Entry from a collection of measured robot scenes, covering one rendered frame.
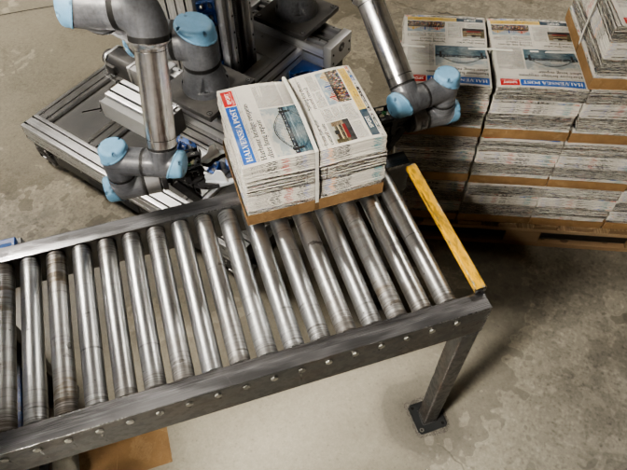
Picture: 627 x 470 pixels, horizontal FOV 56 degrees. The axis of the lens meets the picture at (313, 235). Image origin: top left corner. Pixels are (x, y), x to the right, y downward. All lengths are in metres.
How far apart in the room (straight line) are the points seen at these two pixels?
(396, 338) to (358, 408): 0.80
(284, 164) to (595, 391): 1.49
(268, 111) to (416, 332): 0.66
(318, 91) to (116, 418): 0.92
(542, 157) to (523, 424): 0.94
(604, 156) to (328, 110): 1.12
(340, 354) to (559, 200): 1.32
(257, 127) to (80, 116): 1.57
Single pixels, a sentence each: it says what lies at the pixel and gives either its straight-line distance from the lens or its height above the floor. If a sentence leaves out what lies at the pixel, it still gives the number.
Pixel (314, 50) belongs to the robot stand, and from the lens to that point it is 2.19.
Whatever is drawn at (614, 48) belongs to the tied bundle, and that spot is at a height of 0.98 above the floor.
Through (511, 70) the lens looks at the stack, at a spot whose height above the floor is 0.83.
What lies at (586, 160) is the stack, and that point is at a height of 0.53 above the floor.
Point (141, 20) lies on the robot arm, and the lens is 1.42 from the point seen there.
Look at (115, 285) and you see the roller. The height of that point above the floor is 0.80.
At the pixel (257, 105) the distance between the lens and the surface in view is 1.52.
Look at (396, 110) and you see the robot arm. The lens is 1.69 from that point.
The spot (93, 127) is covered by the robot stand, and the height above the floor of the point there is 0.21.
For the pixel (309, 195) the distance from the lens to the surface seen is 1.53.
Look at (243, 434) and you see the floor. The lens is 2.15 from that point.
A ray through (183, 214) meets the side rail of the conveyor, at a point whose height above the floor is 0.80.
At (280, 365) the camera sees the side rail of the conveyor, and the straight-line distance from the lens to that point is 1.35.
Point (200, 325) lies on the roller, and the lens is 1.42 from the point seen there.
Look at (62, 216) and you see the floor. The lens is 2.82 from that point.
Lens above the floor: 2.03
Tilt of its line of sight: 54 degrees down
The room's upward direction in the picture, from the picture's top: 1 degrees counter-clockwise
